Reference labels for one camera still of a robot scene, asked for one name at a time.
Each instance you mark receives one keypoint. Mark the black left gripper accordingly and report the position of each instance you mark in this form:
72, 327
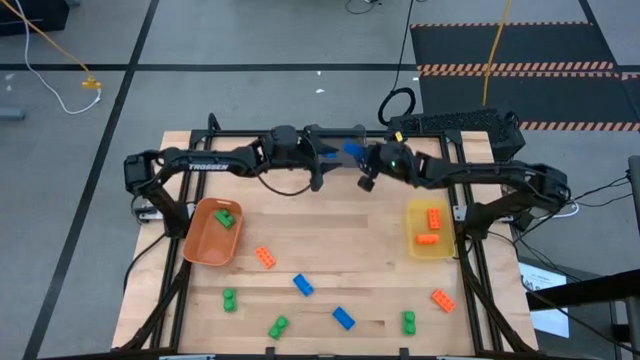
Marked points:
290, 147

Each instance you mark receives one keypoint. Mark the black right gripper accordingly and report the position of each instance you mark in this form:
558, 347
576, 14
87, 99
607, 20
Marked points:
395, 165

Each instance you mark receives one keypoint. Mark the orange toy building block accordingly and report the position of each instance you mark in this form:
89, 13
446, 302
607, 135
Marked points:
265, 257
443, 300
434, 218
427, 239

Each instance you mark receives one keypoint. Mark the green toy building block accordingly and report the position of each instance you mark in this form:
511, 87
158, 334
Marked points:
409, 323
225, 219
278, 327
229, 300

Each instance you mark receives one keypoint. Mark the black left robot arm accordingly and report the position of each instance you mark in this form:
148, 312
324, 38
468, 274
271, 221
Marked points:
210, 167

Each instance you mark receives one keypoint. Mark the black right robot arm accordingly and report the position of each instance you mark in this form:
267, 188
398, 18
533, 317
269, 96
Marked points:
500, 175

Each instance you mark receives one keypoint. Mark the grey translucent plastic bin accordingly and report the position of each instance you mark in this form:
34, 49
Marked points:
345, 160

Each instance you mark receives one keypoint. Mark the black perforated equipment box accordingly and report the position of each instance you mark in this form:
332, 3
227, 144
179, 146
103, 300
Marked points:
465, 121

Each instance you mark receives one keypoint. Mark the yellow translucent plastic bin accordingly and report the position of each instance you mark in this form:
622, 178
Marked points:
440, 250

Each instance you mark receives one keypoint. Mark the orange plastic bin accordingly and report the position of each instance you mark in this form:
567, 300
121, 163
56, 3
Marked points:
205, 245

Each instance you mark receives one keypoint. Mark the black hazard-striped floor mat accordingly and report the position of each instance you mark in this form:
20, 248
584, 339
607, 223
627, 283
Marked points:
550, 97
550, 47

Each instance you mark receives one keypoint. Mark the white printed sheet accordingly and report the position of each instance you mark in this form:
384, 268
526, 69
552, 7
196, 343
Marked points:
547, 320

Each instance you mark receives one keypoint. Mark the black stand bar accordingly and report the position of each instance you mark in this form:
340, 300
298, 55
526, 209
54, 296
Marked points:
590, 290

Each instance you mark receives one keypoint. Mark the black cabinet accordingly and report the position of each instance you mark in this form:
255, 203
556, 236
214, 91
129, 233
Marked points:
30, 17

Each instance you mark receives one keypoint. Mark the black metal table frame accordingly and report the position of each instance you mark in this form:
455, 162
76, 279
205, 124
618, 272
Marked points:
230, 134

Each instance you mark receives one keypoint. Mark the grey stand post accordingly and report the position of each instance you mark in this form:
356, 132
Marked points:
635, 200

